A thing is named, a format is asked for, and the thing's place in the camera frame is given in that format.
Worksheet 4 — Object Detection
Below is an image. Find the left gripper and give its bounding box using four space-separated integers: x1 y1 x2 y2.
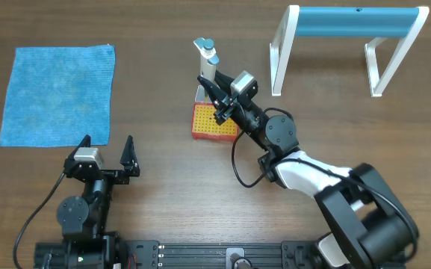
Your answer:
63 134 141 185

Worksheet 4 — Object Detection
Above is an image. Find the white pipette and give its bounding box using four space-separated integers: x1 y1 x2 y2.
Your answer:
193 37 220 102

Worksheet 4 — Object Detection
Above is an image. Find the mounting rail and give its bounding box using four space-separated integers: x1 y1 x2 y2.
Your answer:
34 240 406 269

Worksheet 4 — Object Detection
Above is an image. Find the white and blue stand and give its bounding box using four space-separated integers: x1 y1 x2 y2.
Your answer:
269 4 431 98

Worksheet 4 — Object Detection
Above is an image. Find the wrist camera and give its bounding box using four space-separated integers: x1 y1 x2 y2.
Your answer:
73 146 105 170
229 70 259 97

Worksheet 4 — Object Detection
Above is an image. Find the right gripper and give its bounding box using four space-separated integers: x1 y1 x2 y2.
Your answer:
196 69 265 132

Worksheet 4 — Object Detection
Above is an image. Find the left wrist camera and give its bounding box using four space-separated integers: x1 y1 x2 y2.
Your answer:
73 146 105 170

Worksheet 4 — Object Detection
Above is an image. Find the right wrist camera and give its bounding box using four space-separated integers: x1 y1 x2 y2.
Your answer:
229 70 259 97

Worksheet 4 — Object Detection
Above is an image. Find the blue cloth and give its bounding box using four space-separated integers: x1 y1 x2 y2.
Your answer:
0 44 117 148

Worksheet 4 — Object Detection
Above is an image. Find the black cable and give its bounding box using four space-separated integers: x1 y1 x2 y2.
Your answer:
12 171 67 269
231 107 295 189

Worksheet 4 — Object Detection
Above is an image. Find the red and yellow tip box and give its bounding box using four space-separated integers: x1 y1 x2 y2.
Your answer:
190 84 241 143

